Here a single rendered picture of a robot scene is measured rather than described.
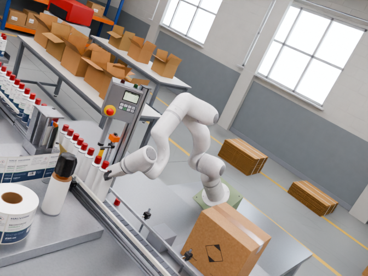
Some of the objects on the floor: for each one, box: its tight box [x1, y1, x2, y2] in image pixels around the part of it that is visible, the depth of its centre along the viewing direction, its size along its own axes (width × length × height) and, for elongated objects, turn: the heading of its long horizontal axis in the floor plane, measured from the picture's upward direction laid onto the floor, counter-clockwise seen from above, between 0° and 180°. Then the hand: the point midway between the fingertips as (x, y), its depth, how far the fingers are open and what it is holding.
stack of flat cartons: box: [217, 139, 268, 176], centre depth 597 cm, size 64×53×31 cm
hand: (107, 176), depth 171 cm, fingers closed
